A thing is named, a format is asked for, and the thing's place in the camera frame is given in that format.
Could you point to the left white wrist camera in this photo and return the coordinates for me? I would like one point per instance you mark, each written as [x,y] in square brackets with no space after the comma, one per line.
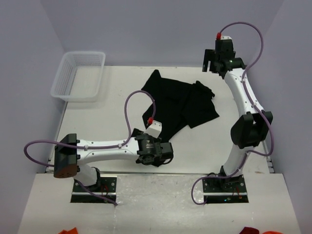
[154,129]

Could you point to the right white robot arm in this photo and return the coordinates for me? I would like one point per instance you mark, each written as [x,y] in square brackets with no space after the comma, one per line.
[252,126]

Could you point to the orange cloth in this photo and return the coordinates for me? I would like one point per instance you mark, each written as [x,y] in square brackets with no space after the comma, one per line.
[272,232]
[71,231]

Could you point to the orange cloth bottom left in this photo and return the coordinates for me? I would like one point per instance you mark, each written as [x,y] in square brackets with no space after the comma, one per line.
[71,231]

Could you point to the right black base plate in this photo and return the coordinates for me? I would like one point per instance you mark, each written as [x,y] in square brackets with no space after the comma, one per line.
[223,191]

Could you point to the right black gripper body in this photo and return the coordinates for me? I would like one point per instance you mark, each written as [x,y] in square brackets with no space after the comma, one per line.
[214,65]

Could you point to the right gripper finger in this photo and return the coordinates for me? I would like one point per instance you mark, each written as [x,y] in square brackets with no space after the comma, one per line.
[209,55]
[206,67]

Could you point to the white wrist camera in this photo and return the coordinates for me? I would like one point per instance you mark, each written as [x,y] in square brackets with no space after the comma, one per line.
[225,38]
[154,129]

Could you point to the black t shirt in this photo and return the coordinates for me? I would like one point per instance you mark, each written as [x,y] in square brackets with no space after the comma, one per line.
[179,104]

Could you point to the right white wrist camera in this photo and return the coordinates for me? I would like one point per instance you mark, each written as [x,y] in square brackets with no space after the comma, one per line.
[225,38]

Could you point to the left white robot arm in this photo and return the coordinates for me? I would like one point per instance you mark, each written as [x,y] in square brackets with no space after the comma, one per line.
[73,156]

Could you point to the white plastic basket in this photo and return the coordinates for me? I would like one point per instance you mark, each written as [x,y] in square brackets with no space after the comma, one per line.
[79,76]

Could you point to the dark red cloth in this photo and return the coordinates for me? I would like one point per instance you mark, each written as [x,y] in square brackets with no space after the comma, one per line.
[249,230]

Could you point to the orange cloth bottom right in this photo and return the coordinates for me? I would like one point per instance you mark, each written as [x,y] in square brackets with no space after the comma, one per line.
[272,232]

